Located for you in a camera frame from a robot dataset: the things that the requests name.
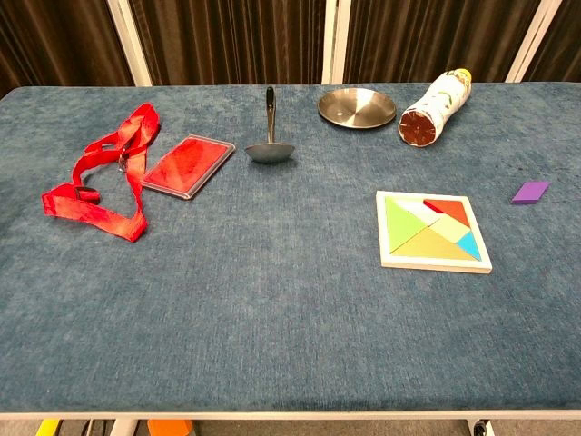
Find purple parallelogram tangram piece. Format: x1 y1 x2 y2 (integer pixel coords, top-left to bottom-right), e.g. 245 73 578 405
510 181 551 206

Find green triangle tangram piece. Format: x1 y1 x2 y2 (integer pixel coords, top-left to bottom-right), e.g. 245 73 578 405
385 197 440 253

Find orange triangle tangram piece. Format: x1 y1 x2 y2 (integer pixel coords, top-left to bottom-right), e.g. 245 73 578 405
390 225 481 262

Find yellow square tangram piece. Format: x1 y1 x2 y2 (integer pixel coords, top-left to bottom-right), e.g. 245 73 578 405
430 213 469 246

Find red triangle tangram piece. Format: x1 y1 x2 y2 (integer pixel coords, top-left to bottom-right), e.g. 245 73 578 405
423 199 469 227

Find blue triangle puzzle piece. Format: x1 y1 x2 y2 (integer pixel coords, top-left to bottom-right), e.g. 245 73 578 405
455 231 481 261

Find blue table cloth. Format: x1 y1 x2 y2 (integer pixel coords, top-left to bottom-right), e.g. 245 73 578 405
0 83 581 414

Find red clear badge holder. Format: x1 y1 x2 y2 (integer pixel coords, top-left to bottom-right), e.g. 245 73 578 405
141 134 237 201

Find round steel plate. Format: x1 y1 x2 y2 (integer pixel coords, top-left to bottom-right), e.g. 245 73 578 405
317 88 398 130

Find white wooden tangram tray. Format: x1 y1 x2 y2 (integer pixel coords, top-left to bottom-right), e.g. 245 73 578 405
375 190 494 274

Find tea bottle yellow cap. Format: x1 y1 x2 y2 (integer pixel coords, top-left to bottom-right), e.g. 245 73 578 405
398 67 474 149

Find brown curtain panel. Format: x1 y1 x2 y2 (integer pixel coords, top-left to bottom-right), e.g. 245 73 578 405
129 0 328 86
342 0 544 84
526 0 581 83
0 0 135 99

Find steel ladle black handle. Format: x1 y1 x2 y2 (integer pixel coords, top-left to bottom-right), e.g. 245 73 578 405
244 85 295 164

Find white screen frame post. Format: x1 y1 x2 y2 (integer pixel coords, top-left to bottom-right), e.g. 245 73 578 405
506 0 563 84
320 0 353 85
107 0 153 87

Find red lanyard strap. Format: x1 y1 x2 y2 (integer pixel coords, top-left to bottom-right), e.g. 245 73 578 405
41 102 162 243

